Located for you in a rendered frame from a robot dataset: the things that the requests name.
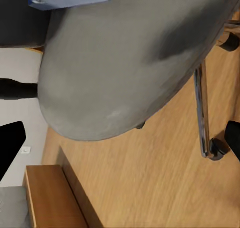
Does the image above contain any swivel chair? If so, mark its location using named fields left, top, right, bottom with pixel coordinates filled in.
left=0, top=0, right=240, bottom=161

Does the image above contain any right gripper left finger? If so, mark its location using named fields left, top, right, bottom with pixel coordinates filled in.
left=0, top=121, right=26, bottom=181

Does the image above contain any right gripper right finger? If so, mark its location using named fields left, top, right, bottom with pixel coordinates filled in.
left=224, top=120, right=240, bottom=161

